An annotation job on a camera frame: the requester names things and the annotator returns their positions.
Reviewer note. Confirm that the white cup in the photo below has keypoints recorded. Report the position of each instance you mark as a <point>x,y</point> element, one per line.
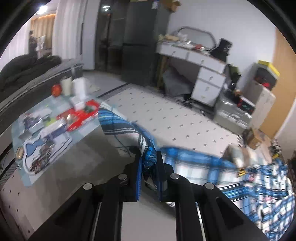
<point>66,85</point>

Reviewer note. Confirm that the yellow black box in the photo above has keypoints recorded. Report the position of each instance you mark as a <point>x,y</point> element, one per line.
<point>266,74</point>

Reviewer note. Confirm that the black wardrobe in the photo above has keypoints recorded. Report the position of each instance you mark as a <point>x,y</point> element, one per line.
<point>127,34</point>

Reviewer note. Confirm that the black bag on desk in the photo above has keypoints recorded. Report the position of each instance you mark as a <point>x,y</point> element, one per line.
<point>222,51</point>

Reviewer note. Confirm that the black sofa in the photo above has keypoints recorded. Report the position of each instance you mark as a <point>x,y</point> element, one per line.
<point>24,68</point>

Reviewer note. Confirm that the blue white plaid blanket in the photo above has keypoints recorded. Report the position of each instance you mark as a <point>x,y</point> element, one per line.
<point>264,192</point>

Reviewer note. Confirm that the patterned play mat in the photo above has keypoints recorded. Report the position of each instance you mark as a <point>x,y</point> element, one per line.
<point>47,131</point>

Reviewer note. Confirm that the white jug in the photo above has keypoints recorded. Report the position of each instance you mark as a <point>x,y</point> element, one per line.
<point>80,88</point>

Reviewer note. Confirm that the wooden door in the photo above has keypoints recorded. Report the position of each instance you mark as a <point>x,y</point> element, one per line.
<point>284,91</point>

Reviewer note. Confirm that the white dressing table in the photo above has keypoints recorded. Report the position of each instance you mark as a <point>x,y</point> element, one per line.
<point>205,72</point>

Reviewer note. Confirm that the white cabinet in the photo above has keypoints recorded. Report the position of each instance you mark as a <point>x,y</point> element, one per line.
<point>257,101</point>

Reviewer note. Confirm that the orange round object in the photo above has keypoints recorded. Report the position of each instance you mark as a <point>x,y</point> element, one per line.
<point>56,90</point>

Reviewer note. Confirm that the cardboard box on floor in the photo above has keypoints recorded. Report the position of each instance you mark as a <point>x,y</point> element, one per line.
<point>253,138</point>

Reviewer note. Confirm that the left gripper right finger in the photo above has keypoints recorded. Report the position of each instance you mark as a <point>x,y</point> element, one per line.
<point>163,172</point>

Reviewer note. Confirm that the oval mirror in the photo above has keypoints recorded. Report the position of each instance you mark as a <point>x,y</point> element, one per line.
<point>198,36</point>

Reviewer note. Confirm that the silver suitcase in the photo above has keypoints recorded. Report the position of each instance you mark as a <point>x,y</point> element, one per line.
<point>230,117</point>

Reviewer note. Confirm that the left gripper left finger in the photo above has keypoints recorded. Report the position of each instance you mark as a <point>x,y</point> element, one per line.
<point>134,177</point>

